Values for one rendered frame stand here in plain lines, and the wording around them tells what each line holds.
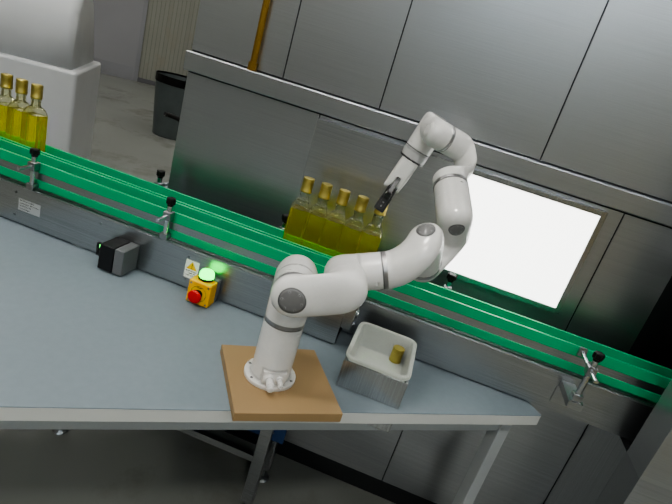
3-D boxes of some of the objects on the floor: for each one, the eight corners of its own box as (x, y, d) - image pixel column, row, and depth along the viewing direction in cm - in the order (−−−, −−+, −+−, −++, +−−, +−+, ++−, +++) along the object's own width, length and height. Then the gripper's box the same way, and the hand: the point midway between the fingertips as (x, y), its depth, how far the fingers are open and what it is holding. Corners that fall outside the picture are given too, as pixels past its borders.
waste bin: (147, 125, 672) (156, 68, 647) (194, 135, 694) (205, 80, 669) (146, 135, 623) (155, 73, 597) (196, 146, 645) (208, 87, 620)
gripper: (423, 166, 137) (386, 222, 144) (427, 159, 153) (393, 209, 160) (399, 151, 138) (363, 207, 144) (406, 145, 153) (373, 196, 160)
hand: (382, 202), depth 151 cm, fingers closed on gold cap, 3 cm apart
